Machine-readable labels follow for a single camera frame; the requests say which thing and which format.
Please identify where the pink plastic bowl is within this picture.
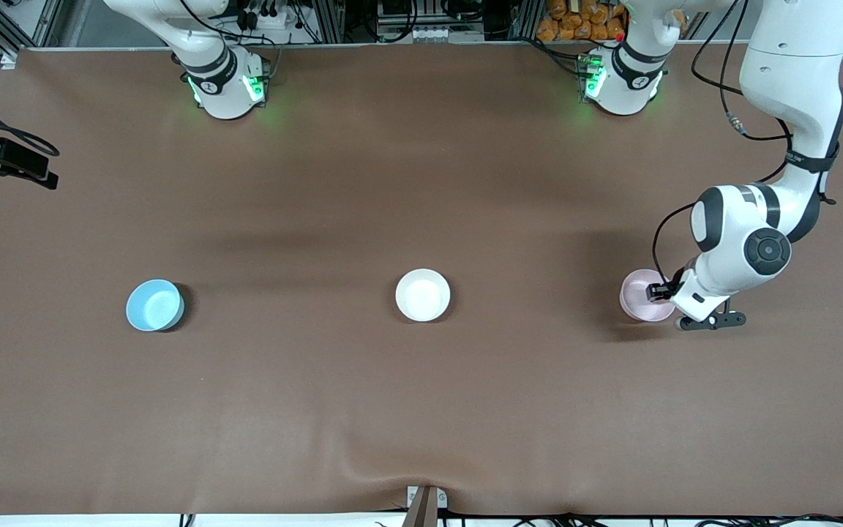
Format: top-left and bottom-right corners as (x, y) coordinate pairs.
(619, 269), (678, 323)

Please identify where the blue plastic bowl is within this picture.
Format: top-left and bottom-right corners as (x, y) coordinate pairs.
(125, 279), (186, 332)

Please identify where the white plastic bowl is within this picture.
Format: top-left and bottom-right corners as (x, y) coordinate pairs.
(395, 268), (452, 323)

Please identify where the base electronics box green light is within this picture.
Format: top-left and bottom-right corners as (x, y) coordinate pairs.
(577, 51), (607, 101)
(243, 54), (271, 105)

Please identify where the brown table cloth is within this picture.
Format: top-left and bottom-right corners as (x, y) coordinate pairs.
(0, 44), (843, 517)

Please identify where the pile of orange objects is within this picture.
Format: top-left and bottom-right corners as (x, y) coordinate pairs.
(536, 0), (629, 42)

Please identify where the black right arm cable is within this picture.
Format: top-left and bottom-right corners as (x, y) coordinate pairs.
(0, 86), (61, 158)

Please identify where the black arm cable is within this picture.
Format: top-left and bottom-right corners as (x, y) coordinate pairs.
(0, 86), (61, 158)
(652, 0), (843, 290)

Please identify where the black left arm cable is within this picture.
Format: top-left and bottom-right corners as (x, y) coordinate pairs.
(652, 0), (843, 290)

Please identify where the black floor cable bundle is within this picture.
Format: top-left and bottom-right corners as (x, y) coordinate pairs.
(376, 512), (843, 527)

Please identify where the metal table clamp bracket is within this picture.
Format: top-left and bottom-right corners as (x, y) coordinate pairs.
(406, 485), (449, 510)

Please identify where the brown wooden post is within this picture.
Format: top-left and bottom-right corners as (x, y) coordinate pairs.
(401, 486), (439, 527)

